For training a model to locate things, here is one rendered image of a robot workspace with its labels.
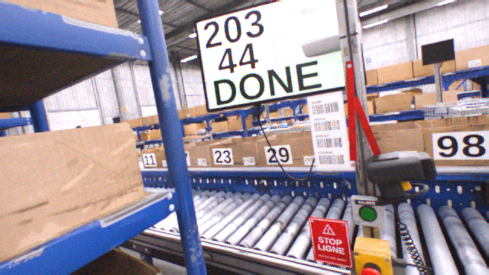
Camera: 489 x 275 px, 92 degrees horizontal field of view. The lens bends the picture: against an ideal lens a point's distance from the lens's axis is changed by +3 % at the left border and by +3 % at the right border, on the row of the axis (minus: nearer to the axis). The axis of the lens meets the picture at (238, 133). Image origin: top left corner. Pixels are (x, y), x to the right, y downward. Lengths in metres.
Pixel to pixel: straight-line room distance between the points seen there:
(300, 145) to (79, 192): 1.13
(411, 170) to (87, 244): 0.54
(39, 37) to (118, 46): 0.07
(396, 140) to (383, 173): 0.66
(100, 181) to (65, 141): 0.06
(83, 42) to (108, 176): 0.15
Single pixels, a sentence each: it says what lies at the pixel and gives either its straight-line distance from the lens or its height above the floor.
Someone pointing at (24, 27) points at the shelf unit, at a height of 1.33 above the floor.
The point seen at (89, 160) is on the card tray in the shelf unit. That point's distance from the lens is 0.31.
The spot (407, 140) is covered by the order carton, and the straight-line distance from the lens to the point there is 1.24.
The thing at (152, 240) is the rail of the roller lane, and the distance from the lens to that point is 1.27.
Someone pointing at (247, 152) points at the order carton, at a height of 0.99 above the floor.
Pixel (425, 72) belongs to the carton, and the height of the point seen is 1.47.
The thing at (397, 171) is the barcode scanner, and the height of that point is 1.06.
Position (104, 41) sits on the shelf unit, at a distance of 0.30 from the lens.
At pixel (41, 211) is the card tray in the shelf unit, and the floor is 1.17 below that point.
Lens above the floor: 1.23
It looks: 5 degrees down
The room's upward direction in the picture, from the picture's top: 9 degrees counter-clockwise
